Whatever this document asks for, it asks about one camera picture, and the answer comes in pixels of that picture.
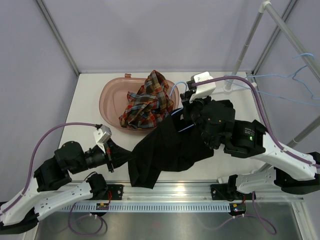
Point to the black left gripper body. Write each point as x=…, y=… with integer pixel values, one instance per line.
x=108, y=153

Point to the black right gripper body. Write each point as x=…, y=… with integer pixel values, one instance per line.
x=192, y=110

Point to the blue hanger holding black shirt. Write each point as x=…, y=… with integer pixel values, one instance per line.
x=180, y=105

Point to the black shirt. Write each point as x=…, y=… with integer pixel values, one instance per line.
x=175, y=145

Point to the red plaid shirt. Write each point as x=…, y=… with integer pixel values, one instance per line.
x=149, y=106

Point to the light blue wire hanger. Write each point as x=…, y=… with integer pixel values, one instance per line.
x=313, y=98

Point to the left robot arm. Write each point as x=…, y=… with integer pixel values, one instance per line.
x=41, y=199

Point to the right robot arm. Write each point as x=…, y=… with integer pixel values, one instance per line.
x=215, y=120

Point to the pink plastic basin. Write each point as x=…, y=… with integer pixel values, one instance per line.
x=113, y=99

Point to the white clothes rack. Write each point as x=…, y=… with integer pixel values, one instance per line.
x=233, y=19

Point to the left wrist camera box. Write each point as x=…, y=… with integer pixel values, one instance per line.
x=101, y=136

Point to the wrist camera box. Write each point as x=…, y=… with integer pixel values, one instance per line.
x=101, y=136
x=201, y=91

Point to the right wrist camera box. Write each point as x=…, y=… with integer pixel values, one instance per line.
x=201, y=91

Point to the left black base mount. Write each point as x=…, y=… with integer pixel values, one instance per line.
x=115, y=191

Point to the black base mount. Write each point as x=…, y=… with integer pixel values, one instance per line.
x=224, y=193
x=115, y=191

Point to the white slotted cable duct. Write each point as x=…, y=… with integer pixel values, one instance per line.
x=125, y=207

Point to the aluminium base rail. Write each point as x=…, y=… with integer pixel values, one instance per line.
x=191, y=192

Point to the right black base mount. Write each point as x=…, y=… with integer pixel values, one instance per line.
x=224, y=193

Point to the left aluminium frame post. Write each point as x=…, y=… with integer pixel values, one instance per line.
x=57, y=35

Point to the aluminium frame post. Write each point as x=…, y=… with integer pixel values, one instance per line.
x=57, y=35
x=289, y=9

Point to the right aluminium frame post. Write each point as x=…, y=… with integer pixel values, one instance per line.
x=289, y=9

